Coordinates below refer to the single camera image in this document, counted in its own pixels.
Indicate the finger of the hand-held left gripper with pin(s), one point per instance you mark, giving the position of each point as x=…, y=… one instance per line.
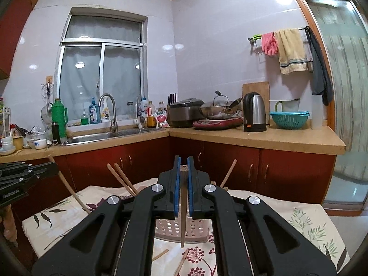
x=43, y=168
x=46, y=179

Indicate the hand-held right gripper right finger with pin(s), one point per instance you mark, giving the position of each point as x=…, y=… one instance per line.
x=191, y=184

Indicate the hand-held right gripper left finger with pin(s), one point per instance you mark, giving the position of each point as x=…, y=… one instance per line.
x=177, y=184

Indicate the light wooden chopstick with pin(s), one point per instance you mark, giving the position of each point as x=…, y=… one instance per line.
x=228, y=172
x=119, y=178
x=160, y=255
x=72, y=192
x=126, y=178
x=181, y=263

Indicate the dark wooden chopstick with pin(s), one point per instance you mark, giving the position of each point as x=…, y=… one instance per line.
x=183, y=224

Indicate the pink perforated utensil basket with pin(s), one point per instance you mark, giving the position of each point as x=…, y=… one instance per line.
x=197, y=230

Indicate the person's left hand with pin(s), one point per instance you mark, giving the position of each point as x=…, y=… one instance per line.
x=8, y=221

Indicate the white bowl blue print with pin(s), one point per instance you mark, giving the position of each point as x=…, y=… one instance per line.
x=36, y=144

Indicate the yellow enamel mug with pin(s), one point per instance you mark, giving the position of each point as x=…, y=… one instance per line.
x=18, y=143

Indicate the small dark flask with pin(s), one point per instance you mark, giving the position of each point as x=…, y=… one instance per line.
x=55, y=132

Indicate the stack of white bowls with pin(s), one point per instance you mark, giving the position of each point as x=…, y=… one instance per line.
x=8, y=145

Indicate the green thermos jug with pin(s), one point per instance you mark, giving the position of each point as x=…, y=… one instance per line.
x=59, y=115

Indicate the white storage rack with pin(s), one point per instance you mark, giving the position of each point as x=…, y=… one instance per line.
x=5, y=120

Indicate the stainless steel sink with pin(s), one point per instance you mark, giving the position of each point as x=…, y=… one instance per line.
x=97, y=136

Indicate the green pump soap bottle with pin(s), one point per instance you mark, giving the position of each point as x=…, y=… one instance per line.
x=84, y=118

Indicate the red induction cooker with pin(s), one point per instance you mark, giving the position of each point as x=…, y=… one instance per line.
x=218, y=124

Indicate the pink snack bag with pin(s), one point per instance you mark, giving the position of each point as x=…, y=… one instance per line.
x=162, y=120

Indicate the grey rice cooker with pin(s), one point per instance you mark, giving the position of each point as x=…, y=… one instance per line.
x=181, y=116

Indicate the amber oil bottle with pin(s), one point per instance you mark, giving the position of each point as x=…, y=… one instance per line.
x=151, y=118

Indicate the blue dish soap bottle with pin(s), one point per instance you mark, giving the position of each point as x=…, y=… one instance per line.
x=93, y=112

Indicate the steel wok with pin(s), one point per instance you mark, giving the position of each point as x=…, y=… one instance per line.
x=218, y=112

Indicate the white spray bottle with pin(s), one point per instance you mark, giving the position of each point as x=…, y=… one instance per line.
x=105, y=112

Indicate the white plastic bottle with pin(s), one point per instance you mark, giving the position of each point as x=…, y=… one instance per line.
x=143, y=106

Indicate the glass jar black lid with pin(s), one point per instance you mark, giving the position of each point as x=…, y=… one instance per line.
x=130, y=110

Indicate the glass wok lid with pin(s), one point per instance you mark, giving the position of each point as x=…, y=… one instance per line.
x=222, y=101

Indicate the steel kitchen faucet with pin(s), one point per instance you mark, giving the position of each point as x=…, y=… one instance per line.
x=114, y=112

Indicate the steel electric kettle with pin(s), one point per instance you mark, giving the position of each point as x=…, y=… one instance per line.
x=256, y=115

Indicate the floral tablecloth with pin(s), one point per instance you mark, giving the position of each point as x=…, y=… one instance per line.
x=287, y=212

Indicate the teal plastic colander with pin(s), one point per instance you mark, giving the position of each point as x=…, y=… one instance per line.
x=289, y=122

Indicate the wooden cutting board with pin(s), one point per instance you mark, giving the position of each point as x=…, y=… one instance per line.
x=256, y=87

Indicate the tall white plastic container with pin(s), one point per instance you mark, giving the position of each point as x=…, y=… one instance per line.
x=317, y=115

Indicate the steel towel rack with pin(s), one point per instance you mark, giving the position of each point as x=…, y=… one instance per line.
x=258, y=52

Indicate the pink rubber gloves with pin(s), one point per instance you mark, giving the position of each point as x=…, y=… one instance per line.
x=269, y=46

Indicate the beige striped towel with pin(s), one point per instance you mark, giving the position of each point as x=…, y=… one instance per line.
x=291, y=51

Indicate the dark grey cloth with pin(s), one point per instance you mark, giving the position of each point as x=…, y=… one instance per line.
x=320, y=74

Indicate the aluminium frame window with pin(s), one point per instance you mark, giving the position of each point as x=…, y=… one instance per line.
x=120, y=72

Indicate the red wall cabinet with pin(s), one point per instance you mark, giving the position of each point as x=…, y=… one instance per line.
x=17, y=28

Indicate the glass door wooden frame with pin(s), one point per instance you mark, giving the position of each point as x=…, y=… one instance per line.
x=345, y=77

